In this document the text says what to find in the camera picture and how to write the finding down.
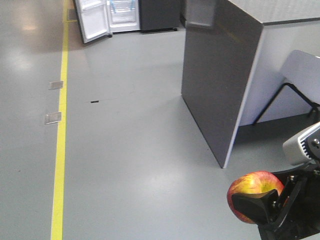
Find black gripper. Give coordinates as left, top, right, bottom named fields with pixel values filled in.
left=231, top=167, right=320, bottom=240

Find red yellow apple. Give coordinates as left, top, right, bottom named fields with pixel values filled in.
left=226, top=170, right=284, bottom=224

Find white fridge door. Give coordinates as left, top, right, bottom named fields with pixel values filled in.
left=74, top=0, right=113, bottom=44

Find dark grey fridge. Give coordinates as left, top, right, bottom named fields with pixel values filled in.
left=106, top=0, right=180, bottom=34

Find metal floor plate lower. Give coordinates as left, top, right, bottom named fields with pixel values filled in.
left=44, top=112, right=62, bottom=125

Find metal floor plate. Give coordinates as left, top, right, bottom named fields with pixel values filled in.
left=44, top=112, right=62, bottom=125
left=49, top=80, right=64, bottom=90

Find metal floor plate upper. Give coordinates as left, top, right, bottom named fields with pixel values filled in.
left=49, top=80, right=64, bottom=90

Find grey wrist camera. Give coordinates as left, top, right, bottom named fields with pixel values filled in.
left=282, top=122, right=320, bottom=166

